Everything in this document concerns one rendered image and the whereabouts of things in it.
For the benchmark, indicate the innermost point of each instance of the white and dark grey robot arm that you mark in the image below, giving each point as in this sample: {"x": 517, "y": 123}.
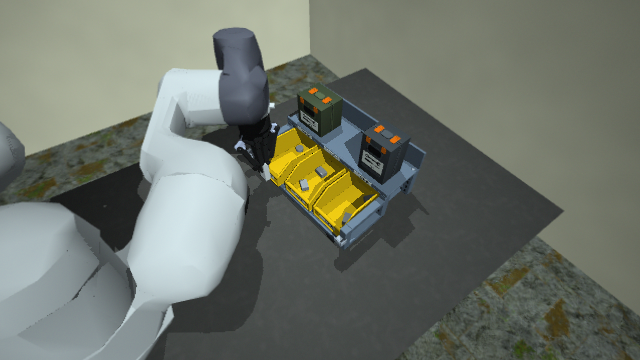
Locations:
{"x": 66, "y": 295}

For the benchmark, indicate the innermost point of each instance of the light blue metal shelf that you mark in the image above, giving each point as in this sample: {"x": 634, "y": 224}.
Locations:
{"x": 344, "y": 143}

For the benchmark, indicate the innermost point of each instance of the yellow bin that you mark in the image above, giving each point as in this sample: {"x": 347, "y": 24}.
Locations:
{"x": 306, "y": 169}
{"x": 344, "y": 195}
{"x": 286, "y": 157}

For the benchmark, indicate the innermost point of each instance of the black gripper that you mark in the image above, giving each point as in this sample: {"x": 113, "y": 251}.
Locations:
{"x": 263, "y": 145}

